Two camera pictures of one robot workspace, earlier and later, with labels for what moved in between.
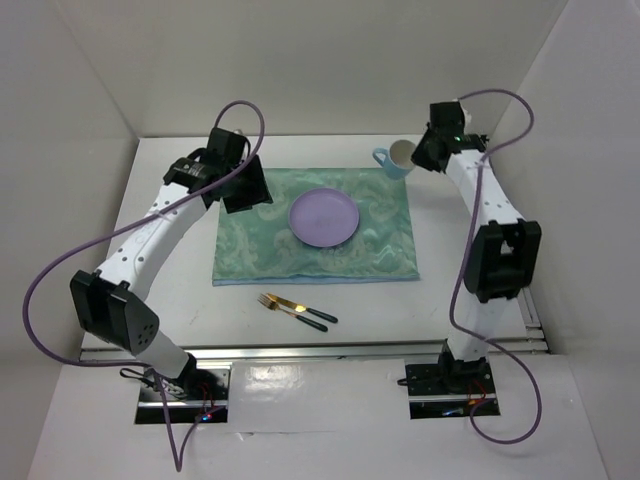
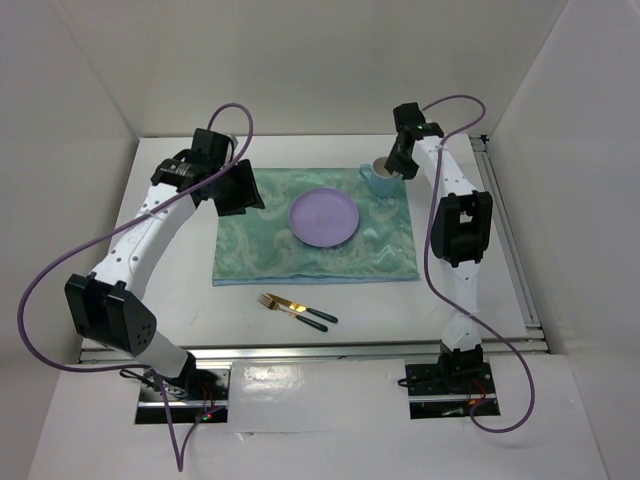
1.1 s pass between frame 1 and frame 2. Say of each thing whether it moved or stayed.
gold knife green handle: stayed
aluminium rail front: stayed
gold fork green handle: stayed
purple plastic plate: stayed
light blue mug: moved
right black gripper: moved
